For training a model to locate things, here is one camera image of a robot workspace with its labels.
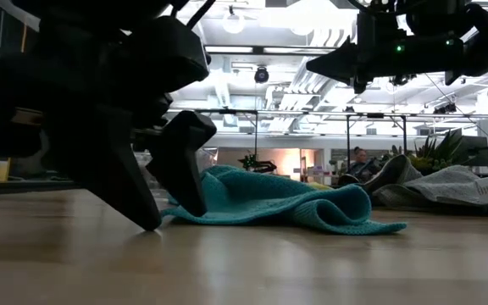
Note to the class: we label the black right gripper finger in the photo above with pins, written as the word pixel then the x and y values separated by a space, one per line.
pixel 341 63

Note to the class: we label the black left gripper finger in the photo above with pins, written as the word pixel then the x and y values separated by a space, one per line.
pixel 176 169
pixel 100 169

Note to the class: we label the teal microfiber towel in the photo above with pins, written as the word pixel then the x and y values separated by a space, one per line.
pixel 269 199

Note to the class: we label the grey microfiber towel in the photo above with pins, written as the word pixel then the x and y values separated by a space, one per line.
pixel 447 186

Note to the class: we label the small black background robot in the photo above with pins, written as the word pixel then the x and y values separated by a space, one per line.
pixel 256 165

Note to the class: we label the yellow container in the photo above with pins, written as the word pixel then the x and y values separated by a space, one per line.
pixel 1 171

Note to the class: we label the person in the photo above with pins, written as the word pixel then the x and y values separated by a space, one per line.
pixel 360 163

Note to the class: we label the potted succulent plant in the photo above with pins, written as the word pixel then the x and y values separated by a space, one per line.
pixel 430 156

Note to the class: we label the black computer monitor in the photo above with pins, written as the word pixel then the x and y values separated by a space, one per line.
pixel 477 150

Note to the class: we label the round ceiling lamp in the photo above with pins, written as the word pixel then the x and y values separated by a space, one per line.
pixel 233 22

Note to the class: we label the black ceiling camera rig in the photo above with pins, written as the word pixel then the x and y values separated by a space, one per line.
pixel 403 79

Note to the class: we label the black aluminium table frame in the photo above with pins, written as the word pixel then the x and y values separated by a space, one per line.
pixel 36 185

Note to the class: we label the black background workstation frame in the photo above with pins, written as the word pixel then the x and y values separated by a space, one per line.
pixel 347 140

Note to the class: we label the black ceiling dome camera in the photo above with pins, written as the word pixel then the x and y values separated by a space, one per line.
pixel 262 75

